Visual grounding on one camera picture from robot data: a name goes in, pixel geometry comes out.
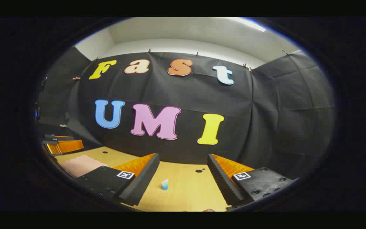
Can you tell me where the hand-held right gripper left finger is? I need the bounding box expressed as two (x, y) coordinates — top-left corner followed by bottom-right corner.
(75, 153), (160, 206)

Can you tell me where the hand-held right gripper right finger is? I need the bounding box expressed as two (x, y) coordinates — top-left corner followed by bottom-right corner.
(207, 154), (299, 210)

